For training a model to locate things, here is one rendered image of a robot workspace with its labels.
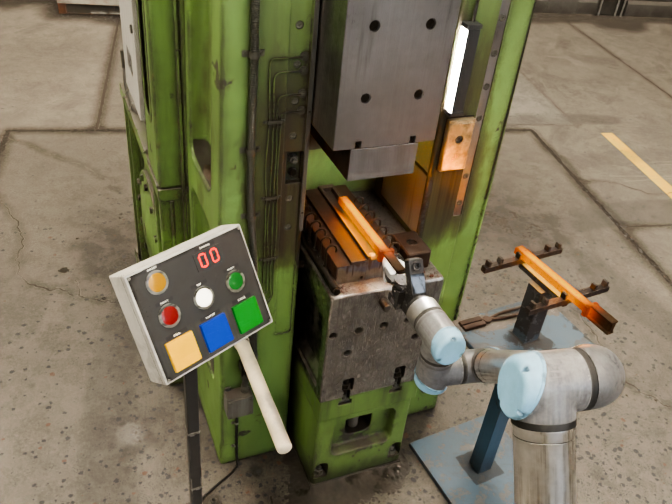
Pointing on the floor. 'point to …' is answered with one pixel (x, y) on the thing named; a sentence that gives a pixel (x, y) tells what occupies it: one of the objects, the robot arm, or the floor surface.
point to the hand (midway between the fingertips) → (389, 257)
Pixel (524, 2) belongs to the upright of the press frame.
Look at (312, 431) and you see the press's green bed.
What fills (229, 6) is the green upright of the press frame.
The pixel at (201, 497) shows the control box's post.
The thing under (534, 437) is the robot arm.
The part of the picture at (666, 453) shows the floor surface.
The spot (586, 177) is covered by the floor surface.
